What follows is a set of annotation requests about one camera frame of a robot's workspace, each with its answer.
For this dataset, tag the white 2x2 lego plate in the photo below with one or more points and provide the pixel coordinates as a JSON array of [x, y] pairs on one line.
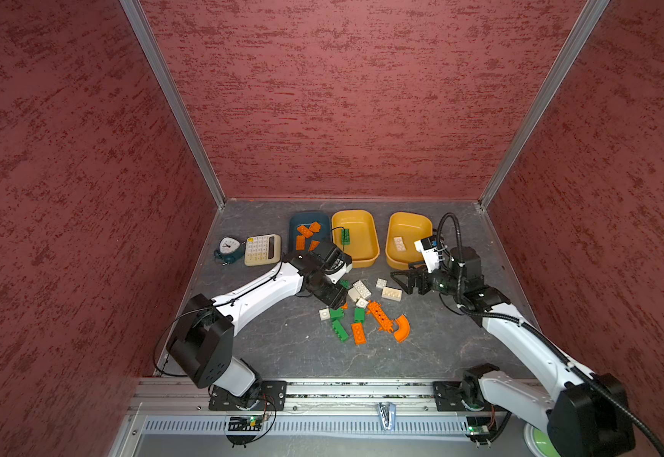
[[399, 244]]

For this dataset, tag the middle yellow container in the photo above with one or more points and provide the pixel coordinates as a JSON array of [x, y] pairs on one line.
[[364, 247]]

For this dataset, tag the green lego cube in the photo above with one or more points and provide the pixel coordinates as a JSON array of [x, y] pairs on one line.
[[336, 315], [359, 315]]

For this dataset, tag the orange long lego beam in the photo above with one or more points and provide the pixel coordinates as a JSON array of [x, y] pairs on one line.
[[384, 322]]

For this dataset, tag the white lego block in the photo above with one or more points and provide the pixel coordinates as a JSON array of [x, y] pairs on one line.
[[353, 295]]

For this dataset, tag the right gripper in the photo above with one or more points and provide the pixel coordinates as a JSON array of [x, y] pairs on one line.
[[411, 276]]

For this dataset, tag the white 2x4 lego brick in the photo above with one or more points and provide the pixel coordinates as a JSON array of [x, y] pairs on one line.
[[363, 291]]

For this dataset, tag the orange 2x4 lego bottom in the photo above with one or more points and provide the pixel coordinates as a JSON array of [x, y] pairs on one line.
[[359, 334]]

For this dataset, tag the cream 2x4 lego plate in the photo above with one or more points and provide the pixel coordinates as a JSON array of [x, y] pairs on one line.
[[391, 294]]

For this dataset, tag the dark teal container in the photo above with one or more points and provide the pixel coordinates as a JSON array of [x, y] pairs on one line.
[[306, 219]]

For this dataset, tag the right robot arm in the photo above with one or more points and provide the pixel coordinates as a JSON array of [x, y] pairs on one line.
[[583, 413]]

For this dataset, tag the yellow container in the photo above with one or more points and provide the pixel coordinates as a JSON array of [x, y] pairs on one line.
[[364, 247], [412, 227]]

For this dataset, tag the orange 2x4 lego brick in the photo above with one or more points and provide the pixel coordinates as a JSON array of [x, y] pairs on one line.
[[305, 232]]

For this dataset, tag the right yellow container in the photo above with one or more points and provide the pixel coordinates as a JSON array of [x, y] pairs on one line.
[[412, 227]]

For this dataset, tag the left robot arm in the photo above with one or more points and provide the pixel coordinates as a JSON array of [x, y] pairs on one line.
[[201, 339]]

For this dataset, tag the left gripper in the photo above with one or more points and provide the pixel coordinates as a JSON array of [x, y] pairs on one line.
[[335, 297]]

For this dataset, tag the green lego cube right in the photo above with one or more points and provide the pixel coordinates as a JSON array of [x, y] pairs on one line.
[[359, 315]]

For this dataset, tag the orange curved lego piece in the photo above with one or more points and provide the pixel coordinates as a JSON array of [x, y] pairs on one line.
[[402, 329]]

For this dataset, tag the green long lego brick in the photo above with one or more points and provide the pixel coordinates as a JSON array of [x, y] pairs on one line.
[[340, 331]]

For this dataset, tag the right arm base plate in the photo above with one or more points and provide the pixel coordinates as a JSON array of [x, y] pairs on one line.
[[456, 396]]

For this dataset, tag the aluminium front rail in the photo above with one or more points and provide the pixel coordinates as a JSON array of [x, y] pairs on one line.
[[304, 396]]

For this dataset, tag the beige calculator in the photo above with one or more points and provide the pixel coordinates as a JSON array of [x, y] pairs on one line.
[[263, 250]]

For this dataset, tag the small teal alarm clock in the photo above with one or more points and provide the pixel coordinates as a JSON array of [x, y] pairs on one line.
[[229, 251]]

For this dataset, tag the green push button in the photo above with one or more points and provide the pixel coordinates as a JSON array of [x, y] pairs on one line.
[[538, 442]]

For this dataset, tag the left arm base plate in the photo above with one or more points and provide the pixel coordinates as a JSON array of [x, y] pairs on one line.
[[262, 396]]

